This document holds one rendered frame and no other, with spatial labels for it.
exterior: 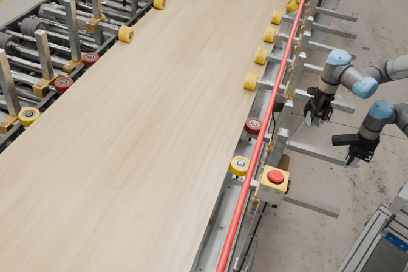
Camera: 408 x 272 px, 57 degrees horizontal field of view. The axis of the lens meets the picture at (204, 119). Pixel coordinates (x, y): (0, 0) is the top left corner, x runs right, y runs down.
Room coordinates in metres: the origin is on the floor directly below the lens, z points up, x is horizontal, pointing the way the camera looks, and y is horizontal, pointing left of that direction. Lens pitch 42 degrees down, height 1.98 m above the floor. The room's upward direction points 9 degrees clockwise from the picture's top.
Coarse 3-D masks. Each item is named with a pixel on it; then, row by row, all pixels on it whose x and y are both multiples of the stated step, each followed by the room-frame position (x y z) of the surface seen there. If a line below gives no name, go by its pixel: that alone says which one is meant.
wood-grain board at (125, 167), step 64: (192, 0) 2.35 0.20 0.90; (256, 0) 2.51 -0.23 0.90; (128, 64) 1.52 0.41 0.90; (192, 64) 1.61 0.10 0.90; (256, 64) 1.70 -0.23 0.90; (64, 128) 1.02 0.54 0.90; (128, 128) 1.08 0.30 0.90; (192, 128) 1.14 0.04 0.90; (0, 192) 0.69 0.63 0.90; (64, 192) 0.73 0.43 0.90; (128, 192) 0.77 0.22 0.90; (192, 192) 0.81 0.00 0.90; (0, 256) 0.48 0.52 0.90; (64, 256) 0.51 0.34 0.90; (128, 256) 0.54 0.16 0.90; (192, 256) 0.57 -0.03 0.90
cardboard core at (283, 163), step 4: (284, 156) 1.86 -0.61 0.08; (288, 156) 1.88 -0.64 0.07; (280, 160) 1.83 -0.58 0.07; (284, 160) 1.82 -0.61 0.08; (288, 160) 1.84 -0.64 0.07; (280, 164) 1.79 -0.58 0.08; (284, 164) 1.79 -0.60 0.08; (288, 164) 1.82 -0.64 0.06; (280, 168) 1.75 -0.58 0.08; (284, 168) 1.75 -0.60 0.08
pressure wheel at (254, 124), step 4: (248, 120) 1.24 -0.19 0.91; (252, 120) 1.24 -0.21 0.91; (256, 120) 1.25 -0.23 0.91; (260, 120) 1.25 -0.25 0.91; (248, 124) 1.21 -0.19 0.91; (252, 124) 1.22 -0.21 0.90; (256, 124) 1.22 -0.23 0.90; (260, 124) 1.22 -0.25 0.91; (244, 128) 1.21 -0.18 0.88; (248, 128) 1.19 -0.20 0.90; (252, 128) 1.19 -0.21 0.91; (256, 128) 1.19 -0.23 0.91; (248, 132) 1.19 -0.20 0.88; (252, 132) 1.18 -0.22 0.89; (256, 132) 1.19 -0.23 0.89; (248, 140) 1.22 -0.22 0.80
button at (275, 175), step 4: (272, 172) 0.67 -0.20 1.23; (276, 172) 0.67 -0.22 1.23; (280, 172) 0.67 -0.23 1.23; (268, 176) 0.66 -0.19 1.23; (272, 176) 0.66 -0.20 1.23; (276, 176) 0.66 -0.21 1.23; (280, 176) 0.66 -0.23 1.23; (272, 180) 0.65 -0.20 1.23; (276, 180) 0.65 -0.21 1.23; (280, 180) 0.65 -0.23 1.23
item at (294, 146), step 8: (248, 136) 1.21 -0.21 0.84; (256, 136) 1.20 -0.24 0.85; (264, 136) 1.20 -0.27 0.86; (288, 144) 1.17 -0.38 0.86; (296, 144) 1.18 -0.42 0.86; (304, 144) 1.19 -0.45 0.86; (304, 152) 1.16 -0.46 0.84; (312, 152) 1.15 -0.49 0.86; (320, 152) 1.16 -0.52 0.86; (328, 152) 1.16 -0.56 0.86; (328, 160) 1.14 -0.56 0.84; (336, 160) 1.13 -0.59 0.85; (344, 160) 1.13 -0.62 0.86
